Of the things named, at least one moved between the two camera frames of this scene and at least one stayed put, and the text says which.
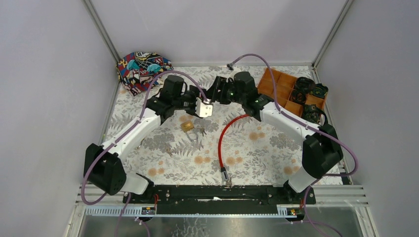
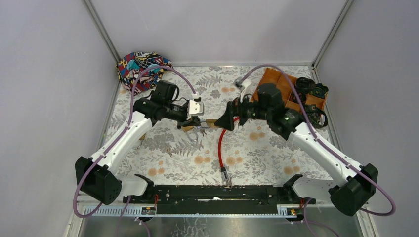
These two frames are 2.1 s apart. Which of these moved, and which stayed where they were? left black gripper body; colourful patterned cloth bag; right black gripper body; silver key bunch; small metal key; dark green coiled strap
Moved: left black gripper body; right black gripper body
Stayed: dark green coiled strap; small metal key; silver key bunch; colourful patterned cloth bag
